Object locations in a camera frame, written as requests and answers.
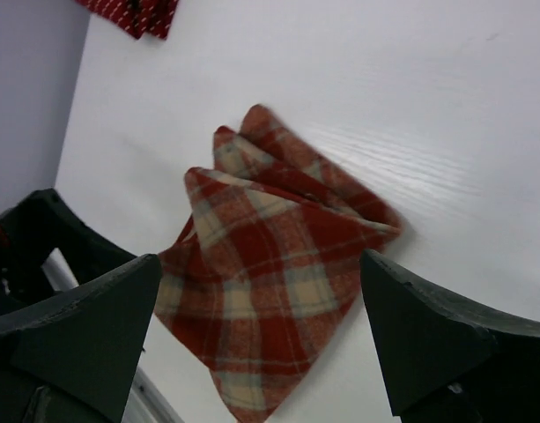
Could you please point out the aluminium rail frame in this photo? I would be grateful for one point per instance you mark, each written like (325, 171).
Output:
(146, 404)

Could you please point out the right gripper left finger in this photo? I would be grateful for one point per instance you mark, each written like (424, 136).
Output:
(73, 357)

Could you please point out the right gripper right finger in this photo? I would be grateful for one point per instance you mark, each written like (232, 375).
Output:
(445, 357)

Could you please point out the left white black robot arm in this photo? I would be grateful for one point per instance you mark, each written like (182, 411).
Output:
(30, 231)

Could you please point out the red white plaid skirt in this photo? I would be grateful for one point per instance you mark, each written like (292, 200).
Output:
(267, 266)

